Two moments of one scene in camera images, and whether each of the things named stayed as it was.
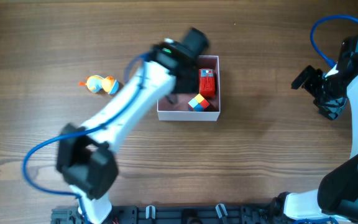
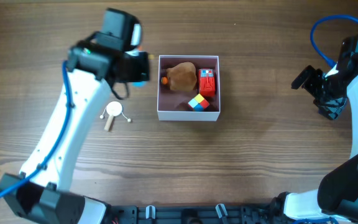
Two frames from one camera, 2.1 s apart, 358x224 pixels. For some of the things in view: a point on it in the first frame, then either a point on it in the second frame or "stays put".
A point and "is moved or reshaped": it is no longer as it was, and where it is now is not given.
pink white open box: (179, 110) stays put
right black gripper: (329, 109) stays put
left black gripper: (192, 86) -> (143, 73)
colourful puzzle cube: (197, 104) stays put
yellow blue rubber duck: (96, 83) is moved or reshaped
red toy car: (207, 83) stays put
